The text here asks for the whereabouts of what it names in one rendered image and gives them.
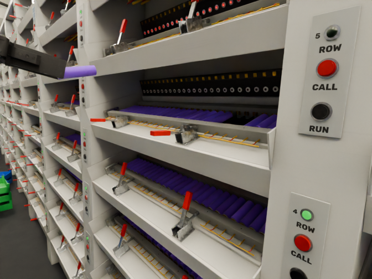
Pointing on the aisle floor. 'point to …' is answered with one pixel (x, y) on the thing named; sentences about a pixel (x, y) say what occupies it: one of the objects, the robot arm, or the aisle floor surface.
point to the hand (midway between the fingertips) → (37, 62)
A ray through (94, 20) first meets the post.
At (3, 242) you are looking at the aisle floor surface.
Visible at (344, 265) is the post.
